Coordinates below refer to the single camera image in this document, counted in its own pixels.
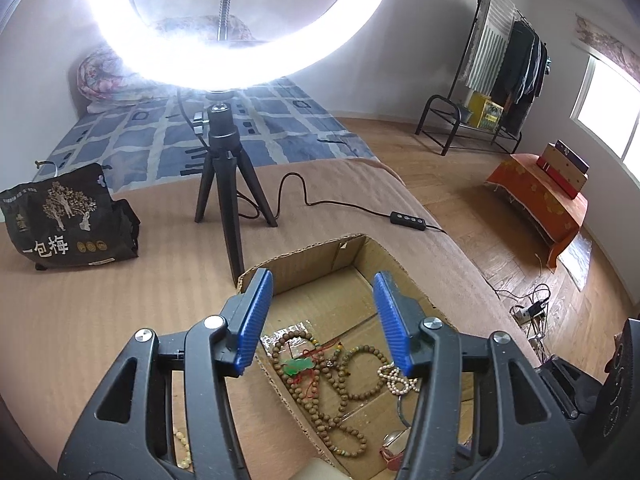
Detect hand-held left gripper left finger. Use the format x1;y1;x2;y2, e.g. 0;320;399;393
60;268;275;480

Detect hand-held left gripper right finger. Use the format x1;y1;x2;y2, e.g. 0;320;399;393
372;270;588;480

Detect white pearl bracelet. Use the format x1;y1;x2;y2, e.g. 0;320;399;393
377;364;422;395

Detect green jade pendant red cord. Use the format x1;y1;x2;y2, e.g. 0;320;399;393
277;342;346;403

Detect cardboard box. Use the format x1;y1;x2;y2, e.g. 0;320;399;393
236;234;483;480

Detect long brown bead necklace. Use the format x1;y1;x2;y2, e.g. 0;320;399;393
270;329;391;458

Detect thin metal bangle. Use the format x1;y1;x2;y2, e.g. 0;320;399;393
396;394;416;431

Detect brown leather strap watch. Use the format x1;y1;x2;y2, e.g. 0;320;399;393
380;429;416;466

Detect power strip on floor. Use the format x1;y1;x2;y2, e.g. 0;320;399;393
492;282;556;356

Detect orange cloth covered low table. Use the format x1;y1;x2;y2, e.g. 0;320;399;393
486;152;590;268

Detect black mini tripod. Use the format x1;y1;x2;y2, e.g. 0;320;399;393
194;91;278;288

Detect blue checked bedsheet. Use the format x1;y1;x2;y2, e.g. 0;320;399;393
31;76;377;196

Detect black printed snack bag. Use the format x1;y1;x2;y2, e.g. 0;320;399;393
0;161;141;272

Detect cream and red gift box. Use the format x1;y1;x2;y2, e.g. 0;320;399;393
537;141;591;198

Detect black metal clothes rack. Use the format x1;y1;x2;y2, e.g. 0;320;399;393
415;0;551;157

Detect yellow box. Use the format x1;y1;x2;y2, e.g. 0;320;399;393
467;91;505;130

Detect dark hanging clothes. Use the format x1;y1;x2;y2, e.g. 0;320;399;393
492;17;551;136

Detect folded floral quilt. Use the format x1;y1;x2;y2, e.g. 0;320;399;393
76;15;256;113

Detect window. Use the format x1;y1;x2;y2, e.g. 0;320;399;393
570;47;640;181

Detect striped hanging cloth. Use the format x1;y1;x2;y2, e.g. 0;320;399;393
464;0;517;92

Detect black gooseneck phone holder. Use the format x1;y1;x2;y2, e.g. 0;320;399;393
216;0;240;41

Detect patterned window valance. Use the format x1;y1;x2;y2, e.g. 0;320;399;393
575;12;640;73

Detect black inline cable remote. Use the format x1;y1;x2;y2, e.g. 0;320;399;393
389;210;430;231

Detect black ring light cable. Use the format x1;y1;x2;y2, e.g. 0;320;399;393
175;87;447;235

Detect cream bead bracelet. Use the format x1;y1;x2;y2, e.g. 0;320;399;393
172;427;193;467

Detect white ring light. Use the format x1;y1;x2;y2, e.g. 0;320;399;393
92;0;396;92

